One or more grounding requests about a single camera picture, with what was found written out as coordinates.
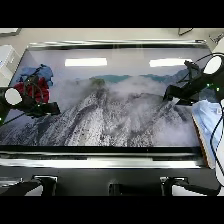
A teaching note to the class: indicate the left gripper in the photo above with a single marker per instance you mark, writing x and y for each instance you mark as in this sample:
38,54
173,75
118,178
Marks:
46,109

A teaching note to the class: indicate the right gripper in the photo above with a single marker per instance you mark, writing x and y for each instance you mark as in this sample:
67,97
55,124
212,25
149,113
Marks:
172,93

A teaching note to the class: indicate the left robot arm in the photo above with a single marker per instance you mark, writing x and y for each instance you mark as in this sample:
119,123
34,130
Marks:
13,96

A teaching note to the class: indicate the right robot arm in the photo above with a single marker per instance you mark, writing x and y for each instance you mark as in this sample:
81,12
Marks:
213,65

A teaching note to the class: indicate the red garment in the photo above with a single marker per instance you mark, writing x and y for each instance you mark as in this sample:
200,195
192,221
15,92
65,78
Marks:
41,88

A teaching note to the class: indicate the blue garment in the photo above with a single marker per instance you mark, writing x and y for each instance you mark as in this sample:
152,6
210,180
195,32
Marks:
47,72

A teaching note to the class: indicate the light blue shirt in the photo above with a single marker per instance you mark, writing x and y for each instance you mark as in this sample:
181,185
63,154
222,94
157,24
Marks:
207,116

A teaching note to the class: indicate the silver frame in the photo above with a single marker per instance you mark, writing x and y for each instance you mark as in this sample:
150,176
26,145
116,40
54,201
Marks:
100,163

